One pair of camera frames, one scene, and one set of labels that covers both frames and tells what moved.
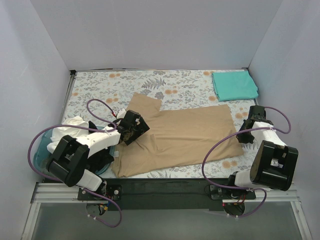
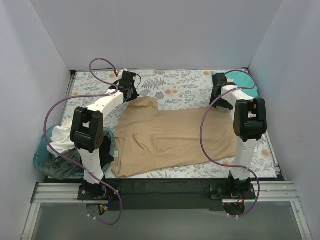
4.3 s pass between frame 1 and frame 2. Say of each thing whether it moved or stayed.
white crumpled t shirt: stayed
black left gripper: moved
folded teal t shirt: stayed
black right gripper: moved
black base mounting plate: stayed
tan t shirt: stayed
